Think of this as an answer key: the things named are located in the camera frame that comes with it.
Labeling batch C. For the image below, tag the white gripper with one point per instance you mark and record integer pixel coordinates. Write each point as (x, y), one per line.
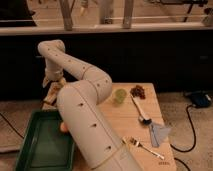
(57, 76)

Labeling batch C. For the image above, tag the orange fruit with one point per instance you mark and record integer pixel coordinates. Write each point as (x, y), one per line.
(63, 128)

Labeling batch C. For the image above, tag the metal fork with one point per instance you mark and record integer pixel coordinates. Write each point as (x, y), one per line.
(140, 145)

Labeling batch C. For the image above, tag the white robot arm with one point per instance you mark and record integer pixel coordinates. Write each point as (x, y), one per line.
(77, 103)

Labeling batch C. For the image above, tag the green plastic tray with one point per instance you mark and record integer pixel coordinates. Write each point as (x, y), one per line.
(45, 147)

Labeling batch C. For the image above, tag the brown grape bunch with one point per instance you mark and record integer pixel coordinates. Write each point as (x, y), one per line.
(138, 91)

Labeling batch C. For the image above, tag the green plastic cup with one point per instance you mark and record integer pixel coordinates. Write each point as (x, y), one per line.
(120, 95)

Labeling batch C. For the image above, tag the black power adapter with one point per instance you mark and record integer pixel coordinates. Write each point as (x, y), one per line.
(201, 100)

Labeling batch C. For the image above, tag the metal spoon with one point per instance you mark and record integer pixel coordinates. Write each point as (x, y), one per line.
(143, 117)

